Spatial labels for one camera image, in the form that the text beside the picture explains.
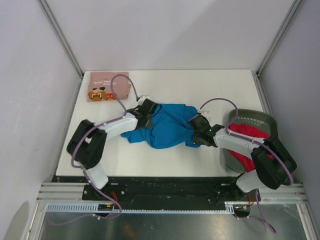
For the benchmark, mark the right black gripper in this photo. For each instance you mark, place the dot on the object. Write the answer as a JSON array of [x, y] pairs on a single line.
[[196, 140]]

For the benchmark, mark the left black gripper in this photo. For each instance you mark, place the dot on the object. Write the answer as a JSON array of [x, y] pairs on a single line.
[[149, 122]]

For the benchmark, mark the blue t shirt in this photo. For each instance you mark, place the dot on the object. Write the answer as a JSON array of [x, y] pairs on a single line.
[[170, 128]]

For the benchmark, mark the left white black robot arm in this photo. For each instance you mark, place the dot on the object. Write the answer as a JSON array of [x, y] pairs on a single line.
[[87, 144]]

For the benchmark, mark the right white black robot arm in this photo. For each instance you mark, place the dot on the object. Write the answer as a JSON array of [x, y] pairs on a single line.
[[273, 163]]

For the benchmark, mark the red t shirt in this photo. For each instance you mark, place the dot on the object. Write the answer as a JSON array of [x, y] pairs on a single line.
[[243, 156]]

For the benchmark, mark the folded pink printed t shirt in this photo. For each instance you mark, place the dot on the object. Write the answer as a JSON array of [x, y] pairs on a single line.
[[99, 87]]

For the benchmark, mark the grey plastic basket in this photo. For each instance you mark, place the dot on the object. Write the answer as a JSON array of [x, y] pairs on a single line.
[[252, 123]]

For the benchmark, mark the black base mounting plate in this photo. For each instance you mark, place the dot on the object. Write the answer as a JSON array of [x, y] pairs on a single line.
[[164, 193]]

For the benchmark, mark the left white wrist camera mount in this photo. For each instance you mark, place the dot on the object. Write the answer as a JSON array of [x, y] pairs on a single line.
[[142, 98]]

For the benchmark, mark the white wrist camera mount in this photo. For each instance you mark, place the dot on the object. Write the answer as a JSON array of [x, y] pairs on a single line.
[[206, 114], [142, 98]]

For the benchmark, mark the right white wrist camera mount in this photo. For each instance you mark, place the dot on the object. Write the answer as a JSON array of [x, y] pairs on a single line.
[[206, 114]]

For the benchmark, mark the aluminium extrusion rail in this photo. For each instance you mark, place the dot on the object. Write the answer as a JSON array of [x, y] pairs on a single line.
[[60, 192]]

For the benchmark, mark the left aluminium frame post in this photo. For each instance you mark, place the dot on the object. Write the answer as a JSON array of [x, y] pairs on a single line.
[[48, 13]]

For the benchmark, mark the aluminium frame post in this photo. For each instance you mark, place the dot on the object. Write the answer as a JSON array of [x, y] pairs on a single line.
[[280, 34], [48, 13]]

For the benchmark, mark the right aluminium frame post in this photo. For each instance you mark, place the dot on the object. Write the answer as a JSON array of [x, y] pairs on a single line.
[[280, 34]]

